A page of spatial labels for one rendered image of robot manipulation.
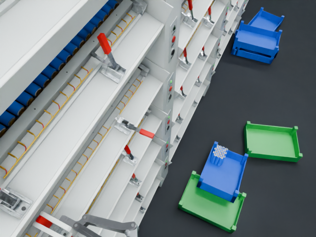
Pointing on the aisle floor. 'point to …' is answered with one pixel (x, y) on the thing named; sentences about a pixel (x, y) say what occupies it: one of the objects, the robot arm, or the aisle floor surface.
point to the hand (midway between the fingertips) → (55, 228)
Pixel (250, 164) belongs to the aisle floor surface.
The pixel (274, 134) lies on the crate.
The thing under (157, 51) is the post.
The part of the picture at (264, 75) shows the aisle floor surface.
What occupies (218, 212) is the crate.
